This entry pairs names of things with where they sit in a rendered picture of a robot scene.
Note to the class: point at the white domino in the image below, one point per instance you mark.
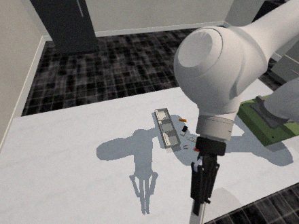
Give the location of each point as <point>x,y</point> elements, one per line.
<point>192,138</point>

